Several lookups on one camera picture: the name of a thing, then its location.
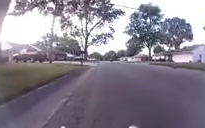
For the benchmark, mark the low house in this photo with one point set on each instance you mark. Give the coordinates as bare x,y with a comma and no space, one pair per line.
140,58

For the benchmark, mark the grey asphalt road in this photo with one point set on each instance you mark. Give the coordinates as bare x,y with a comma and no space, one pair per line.
130,93

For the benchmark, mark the grass verge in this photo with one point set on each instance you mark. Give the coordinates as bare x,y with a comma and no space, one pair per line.
20,78
196,66

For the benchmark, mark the white house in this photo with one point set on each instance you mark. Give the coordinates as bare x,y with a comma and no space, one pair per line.
190,56

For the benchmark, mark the tall tree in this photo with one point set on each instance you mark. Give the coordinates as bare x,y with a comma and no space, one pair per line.
145,23

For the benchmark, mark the pale concrete kerb strip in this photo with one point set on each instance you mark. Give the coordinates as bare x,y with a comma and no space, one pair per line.
33,108

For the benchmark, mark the row of trees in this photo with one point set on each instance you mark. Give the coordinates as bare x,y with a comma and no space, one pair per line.
108,55

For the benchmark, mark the tree with slim trunk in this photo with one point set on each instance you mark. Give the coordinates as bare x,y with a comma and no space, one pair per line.
52,40

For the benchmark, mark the dark vehicle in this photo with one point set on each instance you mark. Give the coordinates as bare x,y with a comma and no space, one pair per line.
30,57

